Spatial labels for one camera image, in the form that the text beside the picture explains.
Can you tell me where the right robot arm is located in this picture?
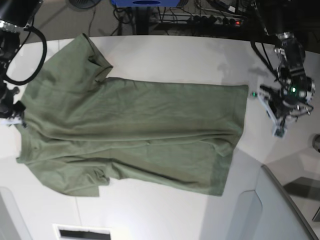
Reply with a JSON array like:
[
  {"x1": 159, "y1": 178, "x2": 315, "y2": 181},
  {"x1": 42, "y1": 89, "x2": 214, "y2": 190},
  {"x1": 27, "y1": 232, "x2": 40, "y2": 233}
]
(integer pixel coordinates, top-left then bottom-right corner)
[{"x1": 0, "y1": 0, "x2": 48, "y2": 127}]

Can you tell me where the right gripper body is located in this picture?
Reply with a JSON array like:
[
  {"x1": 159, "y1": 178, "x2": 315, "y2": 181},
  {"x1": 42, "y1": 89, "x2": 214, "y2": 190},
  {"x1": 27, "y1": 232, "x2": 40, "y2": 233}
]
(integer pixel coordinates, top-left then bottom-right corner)
[{"x1": 0, "y1": 86, "x2": 26, "y2": 125}]

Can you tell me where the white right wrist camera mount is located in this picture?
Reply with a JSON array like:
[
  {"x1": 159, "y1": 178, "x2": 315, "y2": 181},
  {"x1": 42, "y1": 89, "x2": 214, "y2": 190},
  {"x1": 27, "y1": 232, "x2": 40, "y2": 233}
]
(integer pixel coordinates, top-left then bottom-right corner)
[{"x1": 0, "y1": 117, "x2": 23, "y2": 126}]

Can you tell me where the green t-shirt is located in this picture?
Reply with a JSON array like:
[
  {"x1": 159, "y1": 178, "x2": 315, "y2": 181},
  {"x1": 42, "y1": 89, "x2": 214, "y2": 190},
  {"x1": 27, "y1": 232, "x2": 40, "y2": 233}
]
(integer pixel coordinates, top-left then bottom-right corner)
[{"x1": 16, "y1": 34, "x2": 249, "y2": 197}]

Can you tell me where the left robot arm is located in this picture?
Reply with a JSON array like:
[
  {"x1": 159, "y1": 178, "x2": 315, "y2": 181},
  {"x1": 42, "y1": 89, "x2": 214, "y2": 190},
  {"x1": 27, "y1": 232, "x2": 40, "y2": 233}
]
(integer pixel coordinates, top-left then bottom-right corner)
[{"x1": 251, "y1": 0, "x2": 316, "y2": 126}]

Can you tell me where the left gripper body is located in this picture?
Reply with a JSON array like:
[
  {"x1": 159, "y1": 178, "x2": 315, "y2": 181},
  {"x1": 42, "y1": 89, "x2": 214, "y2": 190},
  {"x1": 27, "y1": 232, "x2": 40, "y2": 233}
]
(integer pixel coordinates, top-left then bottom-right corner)
[{"x1": 259, "y1": 84, "x2": 314, "y2": 121}]

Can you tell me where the black power strip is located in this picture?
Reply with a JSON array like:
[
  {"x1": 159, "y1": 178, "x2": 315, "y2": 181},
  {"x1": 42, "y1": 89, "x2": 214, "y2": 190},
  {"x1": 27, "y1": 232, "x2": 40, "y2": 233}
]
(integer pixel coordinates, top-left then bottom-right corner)
[{"x1": 187, "y1": 15, "x2": 244, "y2": 27}]

